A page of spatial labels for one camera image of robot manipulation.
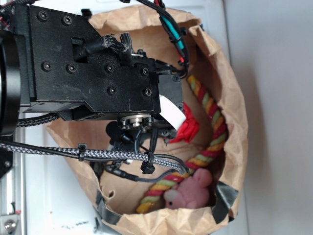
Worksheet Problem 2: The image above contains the grey braided cable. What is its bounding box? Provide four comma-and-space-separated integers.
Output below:
0, 143, 190, 183

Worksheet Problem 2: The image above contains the aluminium frame rail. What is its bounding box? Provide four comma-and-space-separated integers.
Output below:
0, 127, 27, 235

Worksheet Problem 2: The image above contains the white plastic tray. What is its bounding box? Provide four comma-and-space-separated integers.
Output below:
21, 0, 249, 235

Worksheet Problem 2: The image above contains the crumpled red paper ball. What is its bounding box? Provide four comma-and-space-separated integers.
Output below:
170, 103, 200, 143

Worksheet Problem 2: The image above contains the pink plush toy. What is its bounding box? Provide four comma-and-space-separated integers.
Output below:
163, 168, 213, 209

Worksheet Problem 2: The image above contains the brown paper bag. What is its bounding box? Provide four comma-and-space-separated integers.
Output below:
47, 5, 248, 235

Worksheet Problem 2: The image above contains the white label tag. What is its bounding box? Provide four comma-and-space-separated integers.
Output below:
159, 95, 186, 131

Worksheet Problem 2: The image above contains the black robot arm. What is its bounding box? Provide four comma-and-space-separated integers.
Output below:
0, 0, 184, 171

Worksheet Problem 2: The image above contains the multicolour twisted rope toy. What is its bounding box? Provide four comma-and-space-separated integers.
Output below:
136, 75, 227, 213

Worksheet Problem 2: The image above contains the black cable bundle teal sleeve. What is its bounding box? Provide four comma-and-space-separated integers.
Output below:
138, 0, 190, 79

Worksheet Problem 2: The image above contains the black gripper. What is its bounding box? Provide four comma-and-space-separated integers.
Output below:
105, 49, 183, 161

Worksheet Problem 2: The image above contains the black metal bracket plate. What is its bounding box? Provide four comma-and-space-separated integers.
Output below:
0, 148, 13, 178

